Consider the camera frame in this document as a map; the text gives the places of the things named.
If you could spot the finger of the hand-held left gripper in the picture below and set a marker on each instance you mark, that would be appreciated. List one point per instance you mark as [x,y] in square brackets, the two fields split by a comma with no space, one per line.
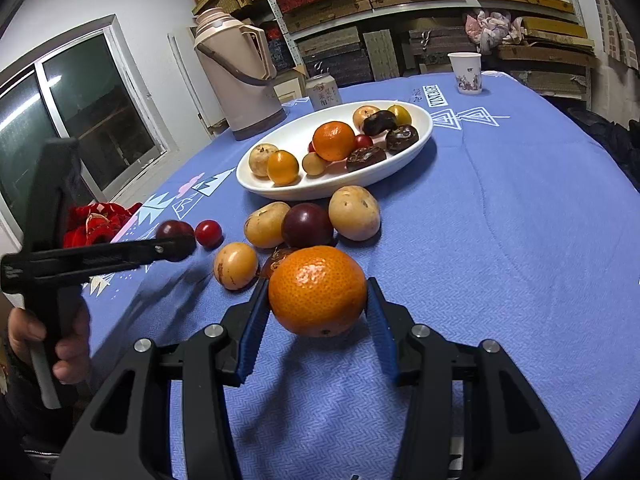
[125,255]

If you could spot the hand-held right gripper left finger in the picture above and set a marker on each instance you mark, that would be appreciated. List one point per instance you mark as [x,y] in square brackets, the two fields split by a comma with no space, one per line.
[252,335]

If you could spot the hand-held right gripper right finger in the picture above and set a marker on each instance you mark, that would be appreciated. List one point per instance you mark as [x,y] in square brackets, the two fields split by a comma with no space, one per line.
[382,340]

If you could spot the dark red plum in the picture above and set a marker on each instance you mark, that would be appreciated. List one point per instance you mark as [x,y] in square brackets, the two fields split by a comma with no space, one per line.
[172,229]
[307,225]

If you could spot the orange tangerine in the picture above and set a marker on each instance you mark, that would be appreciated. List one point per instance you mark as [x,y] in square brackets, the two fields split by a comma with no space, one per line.
[334,141]
[317,290]

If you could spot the white plate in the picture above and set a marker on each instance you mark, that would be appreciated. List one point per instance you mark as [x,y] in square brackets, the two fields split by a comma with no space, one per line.
[300,187]

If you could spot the dark brown water chestnut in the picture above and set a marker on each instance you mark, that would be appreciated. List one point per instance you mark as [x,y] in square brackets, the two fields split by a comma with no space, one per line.
[401,138]
[366,158]
[277,262]
[378,122]

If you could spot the person's left hand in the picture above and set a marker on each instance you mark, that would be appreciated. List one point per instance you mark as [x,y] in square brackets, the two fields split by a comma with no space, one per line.
[72,350]

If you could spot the red printed cloth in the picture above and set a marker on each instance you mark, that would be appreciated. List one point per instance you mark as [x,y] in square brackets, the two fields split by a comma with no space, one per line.
[95,222]

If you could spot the beige round fruit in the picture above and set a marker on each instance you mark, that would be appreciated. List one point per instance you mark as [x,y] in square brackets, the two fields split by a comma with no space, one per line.
[364,114]
[236,266]

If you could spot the sliding glass window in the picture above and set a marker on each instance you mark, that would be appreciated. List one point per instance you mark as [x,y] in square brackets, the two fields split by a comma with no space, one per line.
[75,110]

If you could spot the brown potato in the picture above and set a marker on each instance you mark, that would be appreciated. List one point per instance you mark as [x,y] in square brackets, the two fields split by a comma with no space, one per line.
[354,212]
[266,225]

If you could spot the blue printed tablecloth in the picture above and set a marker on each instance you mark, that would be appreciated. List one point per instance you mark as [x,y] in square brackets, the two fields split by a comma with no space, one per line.
[500,235]

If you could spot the orange cherry tomato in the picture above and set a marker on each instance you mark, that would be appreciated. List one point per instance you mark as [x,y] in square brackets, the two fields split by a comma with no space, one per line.
[401,115]
[282,166]

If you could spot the small brown longan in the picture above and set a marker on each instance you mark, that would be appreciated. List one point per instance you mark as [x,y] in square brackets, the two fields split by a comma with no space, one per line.
[315,163]

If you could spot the person's dark clothing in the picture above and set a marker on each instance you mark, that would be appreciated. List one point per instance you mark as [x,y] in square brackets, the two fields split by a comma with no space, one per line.
[25,435]

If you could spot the beige thermos jug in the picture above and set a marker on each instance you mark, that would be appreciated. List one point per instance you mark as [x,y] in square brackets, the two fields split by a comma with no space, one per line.
[235,75]

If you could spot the small cardboard box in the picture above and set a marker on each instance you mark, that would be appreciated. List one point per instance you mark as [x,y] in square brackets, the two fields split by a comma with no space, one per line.
[290,85]

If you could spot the grey drink can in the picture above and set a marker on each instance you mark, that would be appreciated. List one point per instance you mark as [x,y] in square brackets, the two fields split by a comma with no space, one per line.
[324,92]

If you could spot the white paper cup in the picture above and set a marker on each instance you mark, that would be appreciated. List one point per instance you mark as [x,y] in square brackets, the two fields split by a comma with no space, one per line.
[467,72]

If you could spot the black jacket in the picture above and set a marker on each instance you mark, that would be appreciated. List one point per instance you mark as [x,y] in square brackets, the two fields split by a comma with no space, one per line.
[615,135]

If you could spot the white metal shelf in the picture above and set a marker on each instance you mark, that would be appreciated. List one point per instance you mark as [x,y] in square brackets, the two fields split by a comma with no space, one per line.
[380,10]

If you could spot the pink cloth bundle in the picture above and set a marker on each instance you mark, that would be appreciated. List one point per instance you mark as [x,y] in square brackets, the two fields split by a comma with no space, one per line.
[487,25]

